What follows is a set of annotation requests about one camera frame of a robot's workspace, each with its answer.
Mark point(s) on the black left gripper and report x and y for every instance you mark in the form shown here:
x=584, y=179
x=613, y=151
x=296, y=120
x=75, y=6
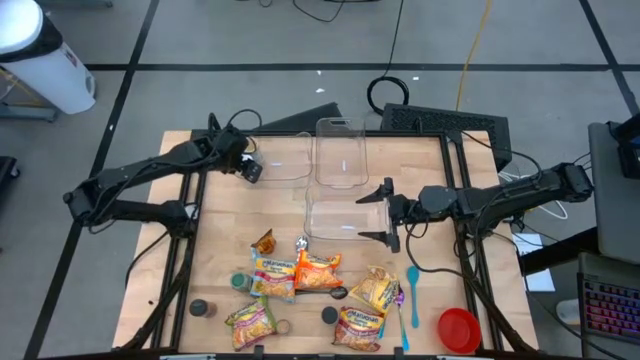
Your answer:
x=252, y=172

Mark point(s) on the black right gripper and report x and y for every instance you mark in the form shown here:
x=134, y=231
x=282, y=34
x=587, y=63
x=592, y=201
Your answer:
x=395, y=212

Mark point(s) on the white-lid spice jar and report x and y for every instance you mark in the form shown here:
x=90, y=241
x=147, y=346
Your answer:
x=247, y=158

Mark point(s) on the taco seasoning mix packet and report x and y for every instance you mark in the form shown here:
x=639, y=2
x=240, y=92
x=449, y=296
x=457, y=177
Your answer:
x=265, y=243

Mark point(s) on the yellow ramen pack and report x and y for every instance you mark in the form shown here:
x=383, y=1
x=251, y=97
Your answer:
x=374, y=290

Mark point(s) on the black metal spoon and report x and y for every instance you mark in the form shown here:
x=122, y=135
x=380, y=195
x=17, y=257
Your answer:
x=339, y=292

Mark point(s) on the orange chicken ramen pack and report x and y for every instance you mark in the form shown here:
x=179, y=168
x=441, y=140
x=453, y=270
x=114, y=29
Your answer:
x=315, y=274

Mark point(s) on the green-lid spice jar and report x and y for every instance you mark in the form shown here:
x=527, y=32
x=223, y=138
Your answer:
x=240, y=281

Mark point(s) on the blue less-sodium ramen pack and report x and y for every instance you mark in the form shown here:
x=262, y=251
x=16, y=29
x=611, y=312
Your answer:
x=272, y=280

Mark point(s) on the black-lid spice jar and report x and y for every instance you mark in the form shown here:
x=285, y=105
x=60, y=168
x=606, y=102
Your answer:
x=330, y=315

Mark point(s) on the red beef ramen pack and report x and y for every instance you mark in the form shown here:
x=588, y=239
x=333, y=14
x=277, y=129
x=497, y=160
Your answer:
x=357, y=330

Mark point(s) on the orange can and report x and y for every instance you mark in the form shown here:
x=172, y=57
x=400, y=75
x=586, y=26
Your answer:
x=198, y=308

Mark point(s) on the small clear-rimmed jar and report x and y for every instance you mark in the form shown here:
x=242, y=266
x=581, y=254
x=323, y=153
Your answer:
x=283, y=327

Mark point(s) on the chili shrimp ramen pack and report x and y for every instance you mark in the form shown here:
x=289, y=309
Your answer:
x=250, y=325

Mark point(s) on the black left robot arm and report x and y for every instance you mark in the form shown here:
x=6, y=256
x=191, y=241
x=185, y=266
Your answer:
x=140, y=170

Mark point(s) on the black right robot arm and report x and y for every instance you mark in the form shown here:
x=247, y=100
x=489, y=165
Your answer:
x=525, y=192

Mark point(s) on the clear plastic bin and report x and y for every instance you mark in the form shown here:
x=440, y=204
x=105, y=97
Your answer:
x=342, y=150
x=285, y=150
x=340, y=215

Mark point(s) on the teal plastic spoon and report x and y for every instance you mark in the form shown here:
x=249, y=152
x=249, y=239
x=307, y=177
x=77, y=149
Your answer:
x=413, y=274

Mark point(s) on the black flat panel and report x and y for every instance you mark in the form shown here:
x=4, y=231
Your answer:
x=310, y=120

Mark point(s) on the black perforated computer case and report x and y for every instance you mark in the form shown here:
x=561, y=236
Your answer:
x=440, y=120

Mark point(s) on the red plastic bowl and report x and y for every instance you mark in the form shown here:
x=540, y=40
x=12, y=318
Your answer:
x=459, y=330

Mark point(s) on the white paper sheet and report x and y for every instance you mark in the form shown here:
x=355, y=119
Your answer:
x=540, y=282

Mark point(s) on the black desk edge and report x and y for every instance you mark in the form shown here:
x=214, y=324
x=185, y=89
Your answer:
x=560, y=252

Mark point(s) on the white computer mouse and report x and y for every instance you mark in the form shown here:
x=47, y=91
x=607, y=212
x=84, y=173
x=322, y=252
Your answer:
x=568, y=312

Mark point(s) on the white trash can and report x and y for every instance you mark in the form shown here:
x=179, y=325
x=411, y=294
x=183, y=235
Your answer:
x=50, y=75

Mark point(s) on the grey metal stand base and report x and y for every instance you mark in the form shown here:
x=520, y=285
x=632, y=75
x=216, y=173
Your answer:
x=30, y=114

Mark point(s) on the backlit keyboard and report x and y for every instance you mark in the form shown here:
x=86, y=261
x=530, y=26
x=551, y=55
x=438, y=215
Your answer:
x=610, y=305

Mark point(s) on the black box device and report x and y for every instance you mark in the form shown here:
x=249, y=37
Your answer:
x=630, y=155

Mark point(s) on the black camera mount clip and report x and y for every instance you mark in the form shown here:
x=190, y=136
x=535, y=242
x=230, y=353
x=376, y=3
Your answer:
x=399, y=354
x=259, y=352

